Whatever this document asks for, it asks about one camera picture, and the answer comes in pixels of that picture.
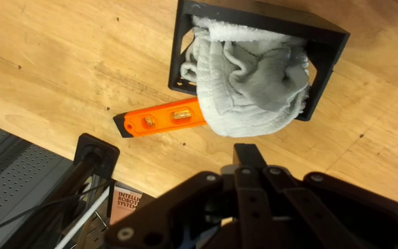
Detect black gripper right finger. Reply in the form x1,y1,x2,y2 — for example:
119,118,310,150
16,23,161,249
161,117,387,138
250,143,398,249

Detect red printed booklet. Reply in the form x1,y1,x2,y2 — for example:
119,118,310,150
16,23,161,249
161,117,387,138
109,186,145,226

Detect white cloth towel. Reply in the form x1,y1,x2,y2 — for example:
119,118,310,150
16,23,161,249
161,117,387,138
179,16,313,140

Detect black perforated box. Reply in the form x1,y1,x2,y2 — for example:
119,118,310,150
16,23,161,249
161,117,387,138
168,0,351,124

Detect thin white pole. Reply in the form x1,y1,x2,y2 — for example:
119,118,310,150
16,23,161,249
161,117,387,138
53,186,114,249

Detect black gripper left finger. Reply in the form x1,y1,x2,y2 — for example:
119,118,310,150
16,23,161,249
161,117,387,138
104,143,256,249

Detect black pole stand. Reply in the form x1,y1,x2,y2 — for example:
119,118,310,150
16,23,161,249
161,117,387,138
3,133,122,249

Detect orange block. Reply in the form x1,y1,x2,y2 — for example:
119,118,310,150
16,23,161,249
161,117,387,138
112,96,209,140

